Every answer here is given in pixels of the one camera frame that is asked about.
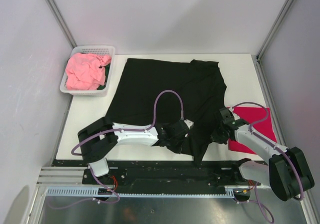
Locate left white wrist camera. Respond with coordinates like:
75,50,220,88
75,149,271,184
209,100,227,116
184,119,194,130

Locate black t-shirt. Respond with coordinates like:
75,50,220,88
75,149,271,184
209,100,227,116
106,58,227,165

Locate white plastic laundry basket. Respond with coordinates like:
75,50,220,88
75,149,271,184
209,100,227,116
60,45,115,97

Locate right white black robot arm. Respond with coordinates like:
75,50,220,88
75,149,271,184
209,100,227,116
211,108,315,201

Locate aluminium frame post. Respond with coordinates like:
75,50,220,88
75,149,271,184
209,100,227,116
257,0,305,57
45,0,77,48

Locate dark green garment in basket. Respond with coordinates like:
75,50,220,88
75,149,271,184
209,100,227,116
97,64,111,90

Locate folded magenta t-shirt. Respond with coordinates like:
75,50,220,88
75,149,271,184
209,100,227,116
228,107,277,154

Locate white slotted cable duct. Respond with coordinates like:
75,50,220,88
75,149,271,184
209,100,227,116
46,186,250,198

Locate right aluminium frame post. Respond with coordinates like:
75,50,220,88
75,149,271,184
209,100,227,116
257,0,305,57

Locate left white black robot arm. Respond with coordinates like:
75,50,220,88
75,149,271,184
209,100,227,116
71,117,194,184

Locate aluminium extrusion rails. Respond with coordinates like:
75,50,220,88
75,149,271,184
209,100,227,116
36,167,86,187

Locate left aluminium frame post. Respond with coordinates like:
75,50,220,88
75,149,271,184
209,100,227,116
45,0,77,48

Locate crumpled pink t-shirt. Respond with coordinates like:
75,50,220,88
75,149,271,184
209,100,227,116
65,53,112,91

